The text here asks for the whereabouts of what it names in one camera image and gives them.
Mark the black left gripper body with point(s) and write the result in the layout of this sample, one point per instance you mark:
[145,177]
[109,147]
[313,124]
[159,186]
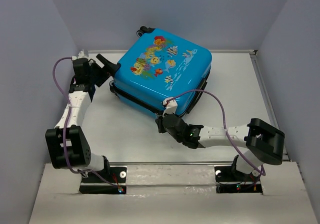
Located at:
[99,76]

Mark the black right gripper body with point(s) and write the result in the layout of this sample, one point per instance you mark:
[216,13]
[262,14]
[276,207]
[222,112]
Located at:
[162,128]

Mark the blue hard-shell suitcase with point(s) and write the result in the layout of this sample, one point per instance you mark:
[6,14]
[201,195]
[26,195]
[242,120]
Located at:
[161,65]

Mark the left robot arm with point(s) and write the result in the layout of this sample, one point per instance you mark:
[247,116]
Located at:
[67,145]

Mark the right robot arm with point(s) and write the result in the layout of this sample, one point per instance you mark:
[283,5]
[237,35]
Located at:
[256,143]

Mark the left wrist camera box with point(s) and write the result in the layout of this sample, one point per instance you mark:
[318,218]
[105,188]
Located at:
[82,54]

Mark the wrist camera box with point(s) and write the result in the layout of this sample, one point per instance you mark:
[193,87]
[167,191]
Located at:
[82,54]
[170,106]

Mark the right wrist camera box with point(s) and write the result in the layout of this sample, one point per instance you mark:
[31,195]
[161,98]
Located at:
[170,106]

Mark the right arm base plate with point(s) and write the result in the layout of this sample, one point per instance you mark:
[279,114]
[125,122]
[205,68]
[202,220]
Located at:
[230,182]

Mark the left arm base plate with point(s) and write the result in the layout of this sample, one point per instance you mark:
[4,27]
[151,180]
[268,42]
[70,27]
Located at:
[116,182]

